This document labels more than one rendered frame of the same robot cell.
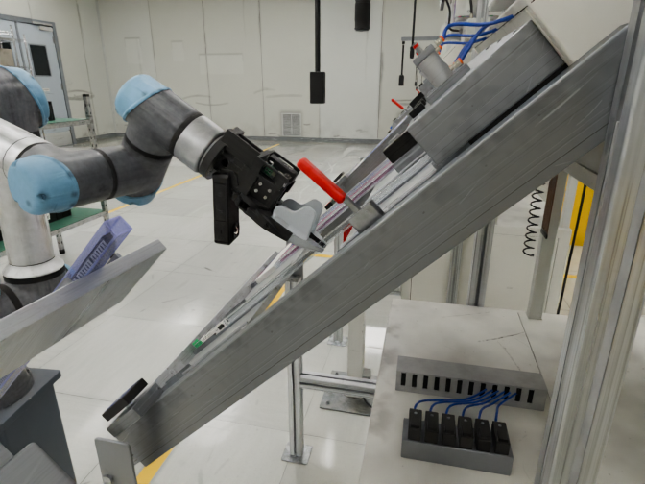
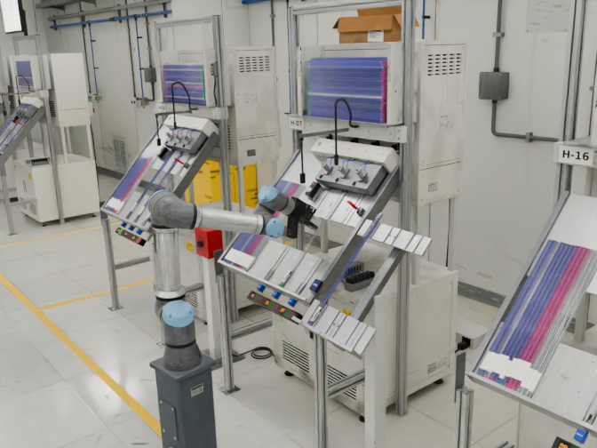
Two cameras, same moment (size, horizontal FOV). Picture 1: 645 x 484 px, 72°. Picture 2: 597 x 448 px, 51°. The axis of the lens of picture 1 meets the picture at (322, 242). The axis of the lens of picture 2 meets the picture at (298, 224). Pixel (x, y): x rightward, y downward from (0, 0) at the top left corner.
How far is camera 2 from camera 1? 2.38 m
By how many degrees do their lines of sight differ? 49
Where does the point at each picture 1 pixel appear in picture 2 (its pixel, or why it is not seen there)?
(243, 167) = (300, 209)
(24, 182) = (278, 227)
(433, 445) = (359, 283)
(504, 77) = (379, 175)
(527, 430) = not seen: hidden behind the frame
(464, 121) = (375, 185)
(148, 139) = (276, 206)
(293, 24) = not seen: outside the picture
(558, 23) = (388, 166)
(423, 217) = (377, 207)
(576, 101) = (394, 180)
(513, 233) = not seen: hidden behind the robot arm
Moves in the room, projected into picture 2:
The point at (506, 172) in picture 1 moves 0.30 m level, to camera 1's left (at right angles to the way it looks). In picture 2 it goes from (387, 194) to (348, 209)
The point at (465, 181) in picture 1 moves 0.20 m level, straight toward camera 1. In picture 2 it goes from (382, 197) to (415, 206)
